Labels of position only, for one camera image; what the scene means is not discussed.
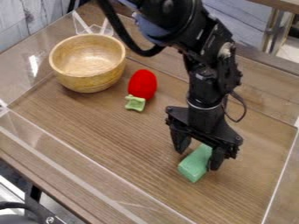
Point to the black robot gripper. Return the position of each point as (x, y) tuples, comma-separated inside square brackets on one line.
[(204, 125)]

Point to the green rectangular block stick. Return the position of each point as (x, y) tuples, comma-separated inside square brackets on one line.
[(193, 165)]

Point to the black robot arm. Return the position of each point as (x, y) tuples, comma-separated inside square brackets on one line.
[(181, 24)]

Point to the wooden brown bowl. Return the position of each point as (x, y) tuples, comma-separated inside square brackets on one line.
[(88, 62)]

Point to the red plush strawberry toy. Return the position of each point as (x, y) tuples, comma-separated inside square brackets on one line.
[(140, 89)]

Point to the clear acrylic front barrier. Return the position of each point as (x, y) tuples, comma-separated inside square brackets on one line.
[(99, 196)]

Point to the metal table leg background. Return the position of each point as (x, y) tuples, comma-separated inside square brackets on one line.
[(276, 30)]

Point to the black table frame leg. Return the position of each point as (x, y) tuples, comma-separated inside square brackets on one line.
[(20, 207)]

